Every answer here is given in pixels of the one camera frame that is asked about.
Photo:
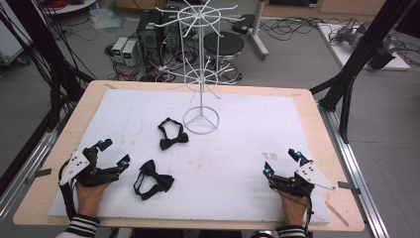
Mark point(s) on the round white table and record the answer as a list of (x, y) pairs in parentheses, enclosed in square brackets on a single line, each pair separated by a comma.
[(69, 7)]

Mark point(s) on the white floor board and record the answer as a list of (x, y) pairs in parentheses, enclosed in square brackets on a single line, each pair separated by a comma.
[(343, 53)]

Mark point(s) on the aluminium rail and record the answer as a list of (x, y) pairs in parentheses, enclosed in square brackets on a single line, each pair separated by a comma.
[(29, 158), (356, 158)]

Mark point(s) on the person's striped sleeve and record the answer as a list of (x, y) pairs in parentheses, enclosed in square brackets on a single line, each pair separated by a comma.
[(81, 227), (290, 232)]

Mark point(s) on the black table clip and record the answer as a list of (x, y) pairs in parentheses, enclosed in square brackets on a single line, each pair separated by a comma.
[(42, 172), (348, 186)]

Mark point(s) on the person's right hand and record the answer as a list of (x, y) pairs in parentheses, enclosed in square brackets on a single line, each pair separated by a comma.
[(294, 210)]

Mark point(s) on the person's left striped sleeve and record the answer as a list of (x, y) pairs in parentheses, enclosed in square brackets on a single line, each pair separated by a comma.
[(81, 227)]

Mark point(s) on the black round stool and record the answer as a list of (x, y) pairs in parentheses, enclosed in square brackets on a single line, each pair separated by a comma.
[(224, 43)]

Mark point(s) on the thin wooden strip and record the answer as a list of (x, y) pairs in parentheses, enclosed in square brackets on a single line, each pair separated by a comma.
[(336, 214)]

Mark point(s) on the person's left hand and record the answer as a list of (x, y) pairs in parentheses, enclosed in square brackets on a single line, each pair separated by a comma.
[(88, 196)]

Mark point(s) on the black bow tie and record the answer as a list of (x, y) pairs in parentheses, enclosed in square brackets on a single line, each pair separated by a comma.
[(158, 181), (173, 140)]

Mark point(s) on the black metal frame stand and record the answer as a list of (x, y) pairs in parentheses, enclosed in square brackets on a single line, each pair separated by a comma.
[(39, 49), (360, 56)]

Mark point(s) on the person's right striped sleeve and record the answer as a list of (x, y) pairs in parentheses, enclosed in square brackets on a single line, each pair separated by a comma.
[(290, 232)]

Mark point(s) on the black computer tower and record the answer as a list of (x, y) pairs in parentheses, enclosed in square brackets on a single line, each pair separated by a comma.
[(150, 36), (171, 31)]

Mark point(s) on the grey power supply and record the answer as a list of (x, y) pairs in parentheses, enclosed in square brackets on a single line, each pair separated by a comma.
[(119, 48), (130, 53)]

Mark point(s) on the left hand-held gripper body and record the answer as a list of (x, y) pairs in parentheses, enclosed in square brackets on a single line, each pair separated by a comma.
[(86, 167)]

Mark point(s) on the white foam board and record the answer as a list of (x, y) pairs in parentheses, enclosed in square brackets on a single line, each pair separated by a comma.
[(231, 165)]

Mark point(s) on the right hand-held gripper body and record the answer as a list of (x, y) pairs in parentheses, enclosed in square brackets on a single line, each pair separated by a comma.
[(307, 177)]

